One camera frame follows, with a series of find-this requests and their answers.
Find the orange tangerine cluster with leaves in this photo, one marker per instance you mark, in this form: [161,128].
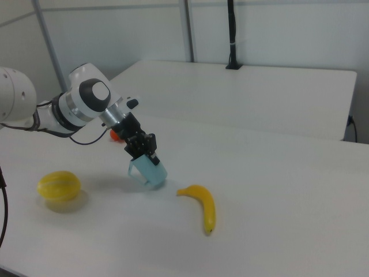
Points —
[114,136]

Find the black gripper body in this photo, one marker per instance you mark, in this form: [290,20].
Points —
[138,141]

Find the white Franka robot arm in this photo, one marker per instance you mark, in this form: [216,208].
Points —
[78,98]

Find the yellow striped melon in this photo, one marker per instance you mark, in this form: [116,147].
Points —
[59,184]

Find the grey partition post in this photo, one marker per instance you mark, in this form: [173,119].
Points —
[189,31]
[49,43]

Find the light blue faceted mug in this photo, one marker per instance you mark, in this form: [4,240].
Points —
[155,173]

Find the white adjacent table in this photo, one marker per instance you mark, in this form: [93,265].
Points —
[245,95]

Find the yellow banana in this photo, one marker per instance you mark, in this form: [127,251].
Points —
[207,202]

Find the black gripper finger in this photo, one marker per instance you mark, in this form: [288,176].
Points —
[155,160]
[133,158]

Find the black camera pole with clamp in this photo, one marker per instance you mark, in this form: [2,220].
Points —
[232,34]

